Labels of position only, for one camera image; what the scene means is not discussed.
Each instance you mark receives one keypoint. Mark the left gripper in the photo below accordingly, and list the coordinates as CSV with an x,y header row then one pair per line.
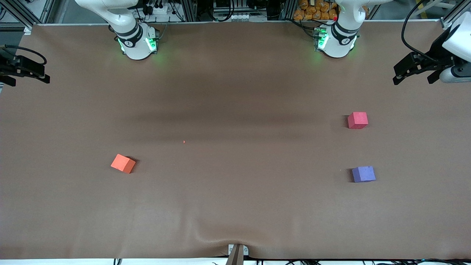
x,y
436,49

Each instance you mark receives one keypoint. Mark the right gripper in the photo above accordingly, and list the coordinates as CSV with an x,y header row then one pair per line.
x,y
8,67

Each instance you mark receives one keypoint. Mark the orange foam block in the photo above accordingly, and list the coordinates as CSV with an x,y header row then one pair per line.
x,y
123,163

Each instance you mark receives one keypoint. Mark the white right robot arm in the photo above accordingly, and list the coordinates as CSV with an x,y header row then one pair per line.
x,y
136,46

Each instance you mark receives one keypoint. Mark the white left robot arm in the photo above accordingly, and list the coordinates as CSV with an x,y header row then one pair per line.
x,y
338,44

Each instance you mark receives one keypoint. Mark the red foam block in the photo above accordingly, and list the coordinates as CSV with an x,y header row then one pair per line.
x,y
357,120

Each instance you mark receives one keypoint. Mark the purple foam block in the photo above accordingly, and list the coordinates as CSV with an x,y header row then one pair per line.
x,y
363,174

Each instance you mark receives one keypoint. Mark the bag of orange items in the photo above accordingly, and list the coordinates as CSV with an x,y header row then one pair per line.
x,y
316,11

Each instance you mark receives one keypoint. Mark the white power strip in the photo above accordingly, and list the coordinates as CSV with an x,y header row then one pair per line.
x,y
158,9

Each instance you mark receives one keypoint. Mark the white terminal block row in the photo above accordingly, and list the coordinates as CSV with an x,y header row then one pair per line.
x,y
246,17

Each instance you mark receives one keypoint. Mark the brown table cloth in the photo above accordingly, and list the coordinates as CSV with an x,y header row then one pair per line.
x,y
235,206

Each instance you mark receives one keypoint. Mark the aluminium frame strut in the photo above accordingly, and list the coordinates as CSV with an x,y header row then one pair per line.
x,y
450,18
20,16

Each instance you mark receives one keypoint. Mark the grey metal bracket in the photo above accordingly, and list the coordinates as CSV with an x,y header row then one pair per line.
x,y
232,250

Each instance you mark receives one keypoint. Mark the brown post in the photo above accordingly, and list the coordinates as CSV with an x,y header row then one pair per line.
x,y
236,257

